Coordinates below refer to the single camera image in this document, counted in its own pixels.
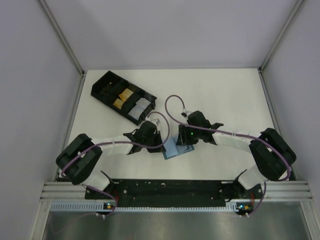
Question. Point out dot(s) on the left aluminium frame post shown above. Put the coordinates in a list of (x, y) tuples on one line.
[(61, 36)]

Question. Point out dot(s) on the blue card holder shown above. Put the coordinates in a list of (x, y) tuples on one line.
[(173, 150)]

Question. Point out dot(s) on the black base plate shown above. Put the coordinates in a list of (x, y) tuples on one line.
[(160, 193)]

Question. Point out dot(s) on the upper gold card in tray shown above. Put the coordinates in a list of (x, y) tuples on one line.
[(125, 94)]

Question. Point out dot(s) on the white credit card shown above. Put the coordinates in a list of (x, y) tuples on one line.
[(143, 103)]

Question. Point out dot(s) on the aluminium front rail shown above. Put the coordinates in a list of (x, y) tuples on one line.
[(285, 191)]

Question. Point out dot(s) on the white card in tray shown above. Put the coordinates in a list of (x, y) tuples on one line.
[(136, 112)]

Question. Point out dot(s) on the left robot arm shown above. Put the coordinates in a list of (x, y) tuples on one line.
[(81, 161)]

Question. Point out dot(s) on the aluminium frame post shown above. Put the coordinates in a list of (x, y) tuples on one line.
[(298, 6), (61, 36)]

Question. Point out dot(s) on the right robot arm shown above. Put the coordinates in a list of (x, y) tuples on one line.
[(271, 154)]

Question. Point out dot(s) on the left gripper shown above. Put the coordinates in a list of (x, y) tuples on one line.
[(157, 143)]

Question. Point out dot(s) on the right aluminium frame post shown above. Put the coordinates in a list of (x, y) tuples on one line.
[(298, 6)]

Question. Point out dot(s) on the black organizer tray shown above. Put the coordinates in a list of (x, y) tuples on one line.
[(108, 88)]

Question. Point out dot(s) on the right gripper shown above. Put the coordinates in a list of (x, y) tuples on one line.
[(183, 139)]

